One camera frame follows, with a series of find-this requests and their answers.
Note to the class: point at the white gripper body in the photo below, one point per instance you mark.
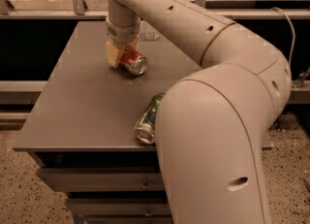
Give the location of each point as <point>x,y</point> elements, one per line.
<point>123,34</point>

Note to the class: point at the red coke can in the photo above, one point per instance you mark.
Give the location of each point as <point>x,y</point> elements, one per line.
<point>134,62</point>

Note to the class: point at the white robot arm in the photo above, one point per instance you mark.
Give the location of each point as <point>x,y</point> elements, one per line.
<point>210,126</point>

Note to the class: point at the green soda can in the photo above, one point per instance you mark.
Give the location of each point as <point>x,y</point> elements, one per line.
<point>145,126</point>

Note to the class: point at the clear plastic water bottle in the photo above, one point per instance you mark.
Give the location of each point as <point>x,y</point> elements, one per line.
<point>149,32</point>

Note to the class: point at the grey drawer cabinet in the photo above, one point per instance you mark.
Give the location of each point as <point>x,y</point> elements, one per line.
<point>86,114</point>

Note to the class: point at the upper grey drawer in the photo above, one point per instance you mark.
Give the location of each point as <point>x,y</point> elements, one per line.
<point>101,180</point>

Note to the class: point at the grey drawer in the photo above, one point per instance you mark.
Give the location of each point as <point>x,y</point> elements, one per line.
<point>101,180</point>
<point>110,207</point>

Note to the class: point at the lower grey drawer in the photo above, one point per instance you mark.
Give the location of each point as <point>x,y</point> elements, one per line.
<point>110,207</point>

